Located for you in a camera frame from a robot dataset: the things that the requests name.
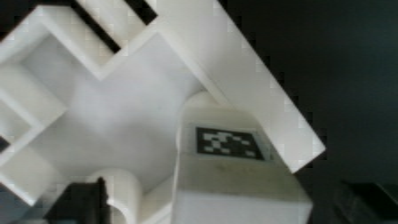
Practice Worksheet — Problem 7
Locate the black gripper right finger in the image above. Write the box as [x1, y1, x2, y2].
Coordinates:
[332, 181, 398, 224]

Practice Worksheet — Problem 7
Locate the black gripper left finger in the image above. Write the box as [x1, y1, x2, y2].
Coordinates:
[44, 178, 109, 224]

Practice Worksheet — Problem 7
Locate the white chair seat part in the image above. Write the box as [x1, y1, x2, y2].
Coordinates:
[0, 0, 324, 224]

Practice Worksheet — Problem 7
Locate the white chair leg block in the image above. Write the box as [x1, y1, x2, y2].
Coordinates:
[170, 92, 312, 224]

